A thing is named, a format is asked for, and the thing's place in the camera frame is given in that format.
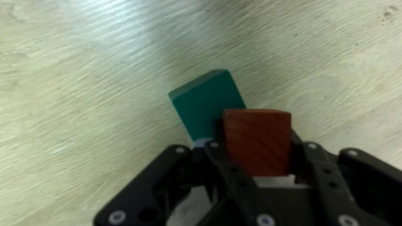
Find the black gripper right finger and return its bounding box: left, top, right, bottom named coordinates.
left=289, top=129, right=402, bottom=226

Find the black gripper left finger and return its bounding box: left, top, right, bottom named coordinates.
left=92, top=118, right=279, bottom=226

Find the orange wooden block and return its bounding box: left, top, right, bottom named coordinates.
left=222, top=108, right=294, bottom=179

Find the green wooden block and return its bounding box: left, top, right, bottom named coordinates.
left=167, top=68, right=248, bottom=149

